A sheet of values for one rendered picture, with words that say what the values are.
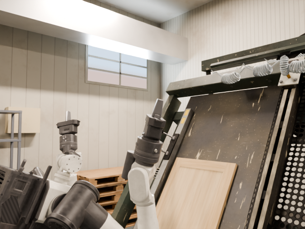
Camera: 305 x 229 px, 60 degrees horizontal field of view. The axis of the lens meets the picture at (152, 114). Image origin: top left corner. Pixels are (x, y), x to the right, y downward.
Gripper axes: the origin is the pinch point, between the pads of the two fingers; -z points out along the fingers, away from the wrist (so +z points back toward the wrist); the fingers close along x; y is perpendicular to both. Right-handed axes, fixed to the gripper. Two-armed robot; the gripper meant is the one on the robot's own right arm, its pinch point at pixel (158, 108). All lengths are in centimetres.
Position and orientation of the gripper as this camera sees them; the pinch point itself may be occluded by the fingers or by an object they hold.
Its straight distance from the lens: 88.3
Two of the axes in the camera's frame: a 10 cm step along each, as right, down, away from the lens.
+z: -2.4, 9.7, 0.8
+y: 9.6, 2.2, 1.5
